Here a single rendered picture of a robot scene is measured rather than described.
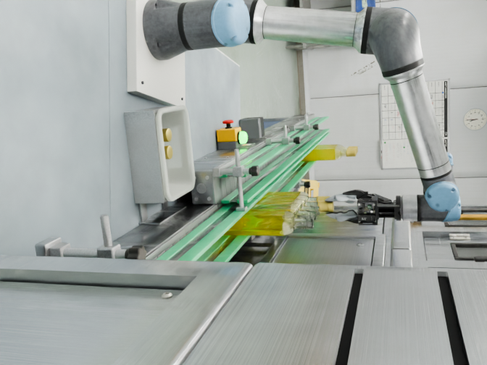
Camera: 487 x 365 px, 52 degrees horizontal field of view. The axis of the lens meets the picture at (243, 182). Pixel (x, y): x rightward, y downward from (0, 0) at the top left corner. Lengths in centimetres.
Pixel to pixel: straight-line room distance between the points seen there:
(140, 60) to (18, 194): 49
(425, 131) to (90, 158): 75
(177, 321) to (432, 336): 17
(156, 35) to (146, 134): 25
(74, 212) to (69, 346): 68
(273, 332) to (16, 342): 19
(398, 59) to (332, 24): 22
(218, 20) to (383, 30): 38
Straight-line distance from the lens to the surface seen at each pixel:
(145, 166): 121
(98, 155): 112
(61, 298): 47
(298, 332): 34
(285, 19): 136
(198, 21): 126
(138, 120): 120
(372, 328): 34
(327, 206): 150
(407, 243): 158
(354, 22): 133
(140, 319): 40
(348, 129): 730
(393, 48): 120
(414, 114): 123
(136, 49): 125
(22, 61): 97
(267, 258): 146
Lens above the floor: 137
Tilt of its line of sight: 17 degrees down
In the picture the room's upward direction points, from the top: 89 degrees clockwise
